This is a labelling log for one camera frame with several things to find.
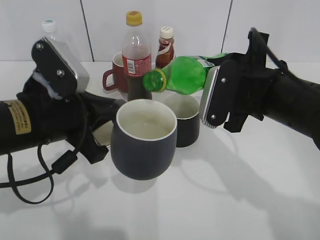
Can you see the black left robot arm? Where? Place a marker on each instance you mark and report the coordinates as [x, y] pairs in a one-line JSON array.
[[14, 121]]

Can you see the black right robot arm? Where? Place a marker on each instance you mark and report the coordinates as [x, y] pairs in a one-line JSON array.
[[296, 99]]

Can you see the clear water bottle green label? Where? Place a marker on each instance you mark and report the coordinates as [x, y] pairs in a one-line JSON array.
[[51, 30]]

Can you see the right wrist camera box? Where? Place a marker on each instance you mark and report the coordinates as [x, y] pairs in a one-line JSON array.
[[218, 100]]

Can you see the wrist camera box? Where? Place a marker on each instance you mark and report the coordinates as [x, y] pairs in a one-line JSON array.
[[218, 100], [57, 69]]

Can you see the brown coffee drink bottle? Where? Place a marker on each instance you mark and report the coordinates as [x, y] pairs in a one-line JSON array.
[[166, 52]]

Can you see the cola bottle yellow cap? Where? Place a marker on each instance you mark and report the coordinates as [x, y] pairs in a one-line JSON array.
[[136, 56]]

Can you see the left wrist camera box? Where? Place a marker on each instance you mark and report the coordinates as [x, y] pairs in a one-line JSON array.
[[57, 69]]

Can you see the dark red mug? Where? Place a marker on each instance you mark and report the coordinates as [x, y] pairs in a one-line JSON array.
[[118, 77]]

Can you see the gray mug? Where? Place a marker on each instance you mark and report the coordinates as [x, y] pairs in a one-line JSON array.
[[143, 140]]

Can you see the white mug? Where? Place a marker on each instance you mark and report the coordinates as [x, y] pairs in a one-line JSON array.
[[103, 134]]

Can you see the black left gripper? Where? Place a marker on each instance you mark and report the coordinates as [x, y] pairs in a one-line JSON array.
[[73, 118]]

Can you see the black mug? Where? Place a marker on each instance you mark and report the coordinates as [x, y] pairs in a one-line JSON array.
[[186, 109]]

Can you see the green sprite bottle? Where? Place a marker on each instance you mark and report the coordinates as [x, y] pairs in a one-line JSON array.
[[184, 75]]

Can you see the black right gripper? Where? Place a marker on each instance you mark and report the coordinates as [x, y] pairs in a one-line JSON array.
[[254, 90]]

